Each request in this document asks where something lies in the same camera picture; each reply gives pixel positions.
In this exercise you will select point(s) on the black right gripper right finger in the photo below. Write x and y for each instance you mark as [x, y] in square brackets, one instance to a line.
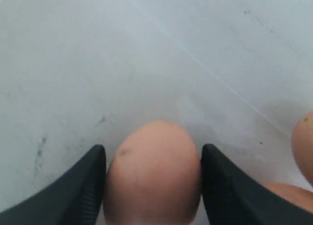
[231, 197]

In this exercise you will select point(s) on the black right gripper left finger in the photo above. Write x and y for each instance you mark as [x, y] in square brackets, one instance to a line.
[74, 198]

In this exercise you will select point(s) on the brown egg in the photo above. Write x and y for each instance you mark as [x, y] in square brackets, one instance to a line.
[154, 178]
[296, 195]
[302, 146]

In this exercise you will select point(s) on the clear plastic container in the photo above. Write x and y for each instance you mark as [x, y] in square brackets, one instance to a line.
[75, 73]

